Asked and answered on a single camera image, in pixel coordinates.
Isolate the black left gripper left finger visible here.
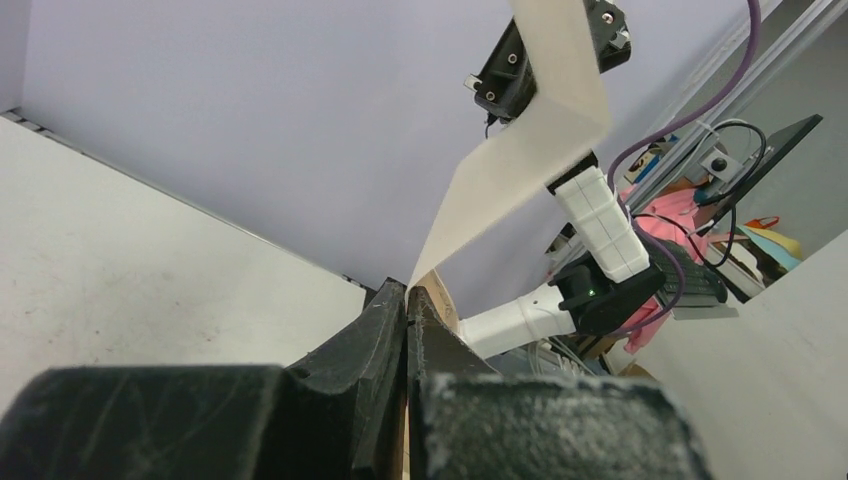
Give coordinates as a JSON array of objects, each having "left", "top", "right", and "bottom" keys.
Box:
[{"left": 1, "top": 280, "right": 407, "bottom": 479}]

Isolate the black keyboard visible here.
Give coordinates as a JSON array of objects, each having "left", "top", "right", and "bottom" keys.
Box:
[{"left": 645, "top": 240, "right": 738, "bottom": 321}]

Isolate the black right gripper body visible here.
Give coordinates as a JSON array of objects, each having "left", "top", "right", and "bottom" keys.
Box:
[{"left": 464, "top": 0, "right": 632, "bottom": 123}]

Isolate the tan letter paper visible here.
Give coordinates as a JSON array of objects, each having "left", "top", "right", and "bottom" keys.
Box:
[{"left": 407, "top": 0, "right": 611, "bottom": 286}]

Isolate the black computer monitor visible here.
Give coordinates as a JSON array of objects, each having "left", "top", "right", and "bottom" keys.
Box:
[{"left": 687, "top": 114, "right": 823, "bottom": 227}]

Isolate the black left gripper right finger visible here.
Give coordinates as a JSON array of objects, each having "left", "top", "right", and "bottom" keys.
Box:
[{"left": 407, "top": 287, "right": 712, "bottom": 479}]

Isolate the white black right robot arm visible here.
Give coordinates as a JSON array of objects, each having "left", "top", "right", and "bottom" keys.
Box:
[{"left": 458, "top": 22, "right": 665, "bottom": 358}]

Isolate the pink cloth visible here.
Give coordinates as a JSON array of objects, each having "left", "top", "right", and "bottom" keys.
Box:
[{"left": 623, "top": 188, "right": 707, "bottom": 355}]

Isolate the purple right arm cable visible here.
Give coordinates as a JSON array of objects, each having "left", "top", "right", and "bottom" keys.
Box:
[{"left": 606, "top": 0, "right": 763, "bottom": 336}]

